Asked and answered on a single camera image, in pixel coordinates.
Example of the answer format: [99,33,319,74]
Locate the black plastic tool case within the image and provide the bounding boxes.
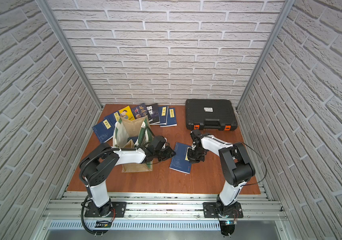
[185,99,238,131]

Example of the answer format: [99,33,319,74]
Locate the blue book beside yellow book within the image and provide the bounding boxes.
[104,111,120,126]

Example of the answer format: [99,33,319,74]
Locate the aluminium frame post left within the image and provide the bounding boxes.
[36,0,104,110]

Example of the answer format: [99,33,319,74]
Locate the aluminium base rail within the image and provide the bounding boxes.
[41,192,288,231]

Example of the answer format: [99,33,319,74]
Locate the yellow cartoon cover book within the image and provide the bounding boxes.
[119,106,135,121]

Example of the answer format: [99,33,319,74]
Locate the black cover book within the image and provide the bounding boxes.
[146,104,160,125]

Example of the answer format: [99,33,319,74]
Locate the aluminium frame post right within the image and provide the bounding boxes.
[236,0,295,112]

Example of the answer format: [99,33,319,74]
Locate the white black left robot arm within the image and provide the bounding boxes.
[79,136,176,208]

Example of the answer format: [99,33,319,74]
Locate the aluminium frame post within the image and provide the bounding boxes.
[36,0,104,110]
[236,0,295,112]

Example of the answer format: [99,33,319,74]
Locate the blue book yellow label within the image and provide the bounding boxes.
[159,106,169,125]
[161,108,178,128]

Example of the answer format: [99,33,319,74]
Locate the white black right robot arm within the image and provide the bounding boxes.
[187,130,256,210]

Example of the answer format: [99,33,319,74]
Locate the black corrugated cable conduit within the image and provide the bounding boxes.
[79,146,121,236]

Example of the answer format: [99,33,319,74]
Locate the dark portrait book gold title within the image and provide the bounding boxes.
[131,103,151,120]

